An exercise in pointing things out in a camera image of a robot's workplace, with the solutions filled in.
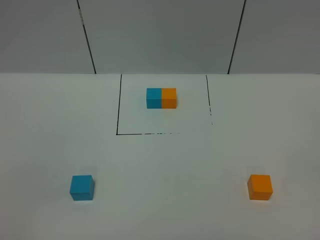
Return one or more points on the orange template cube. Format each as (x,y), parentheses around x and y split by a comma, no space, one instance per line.
(168,98)

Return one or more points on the blue template cube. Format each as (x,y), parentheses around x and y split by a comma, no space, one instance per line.
(154,98)

